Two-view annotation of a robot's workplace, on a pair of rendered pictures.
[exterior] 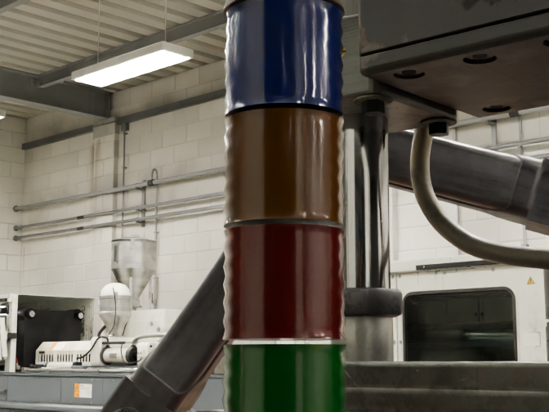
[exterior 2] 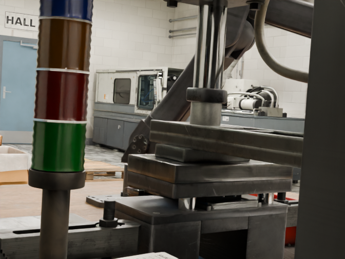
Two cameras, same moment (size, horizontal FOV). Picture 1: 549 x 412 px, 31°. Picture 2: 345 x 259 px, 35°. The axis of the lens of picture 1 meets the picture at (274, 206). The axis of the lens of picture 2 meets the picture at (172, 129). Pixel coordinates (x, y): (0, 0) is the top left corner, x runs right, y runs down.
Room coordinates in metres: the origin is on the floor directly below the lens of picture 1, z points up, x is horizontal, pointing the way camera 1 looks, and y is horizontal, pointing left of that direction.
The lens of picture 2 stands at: (-0.05, -0.18, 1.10)
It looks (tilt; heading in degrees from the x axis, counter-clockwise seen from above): 3 degrees down; 14
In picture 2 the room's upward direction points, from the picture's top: 4 degrees clockwise
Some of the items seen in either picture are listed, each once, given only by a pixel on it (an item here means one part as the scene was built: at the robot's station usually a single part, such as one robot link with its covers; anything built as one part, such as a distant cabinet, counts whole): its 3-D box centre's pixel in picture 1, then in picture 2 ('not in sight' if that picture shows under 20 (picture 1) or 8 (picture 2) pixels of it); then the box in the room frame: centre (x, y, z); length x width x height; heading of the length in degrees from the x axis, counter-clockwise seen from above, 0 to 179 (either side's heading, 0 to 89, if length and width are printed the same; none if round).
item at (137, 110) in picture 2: not in sight; (145, 92); (9.53, 2.85, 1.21); 0.86 x 0.10 x 0.79; 46
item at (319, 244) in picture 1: (284, 285); (61, 95); (0.31, 0.00, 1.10); 0.04 x 0.04 x 0.03
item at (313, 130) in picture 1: (283, 174); (64, 46); (0.31, 0.00, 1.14); 0.04 x 0.04 x 0.03
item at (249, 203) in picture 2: not in sight; (232, 213); (0.58, -0.10, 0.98); 0.07 x 0.01 x 0.03; 139
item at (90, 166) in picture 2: not in sight; (74, 170); (6.77, 2.91, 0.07); 1.20 x 1.00 x 0.14; 138
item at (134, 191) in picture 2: not in sight; (145, 193); (0.64, 0.03, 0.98); 0.07 x 0.02 x 0.01; 49
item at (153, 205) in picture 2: not in sight; (199, 205); (0.60, -0.05, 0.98); 0.20 x 0.10 x 0.01; 139
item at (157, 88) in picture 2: (2, 338); (158, 90); (9.19, 2.49, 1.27); 0.23 x 0.18 x 0.38; 136
